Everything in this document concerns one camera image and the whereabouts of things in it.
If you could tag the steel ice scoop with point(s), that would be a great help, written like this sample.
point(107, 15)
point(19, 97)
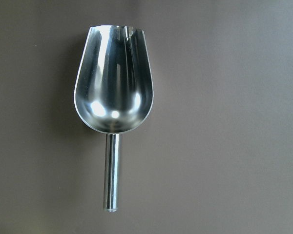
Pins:
point(114, 92)

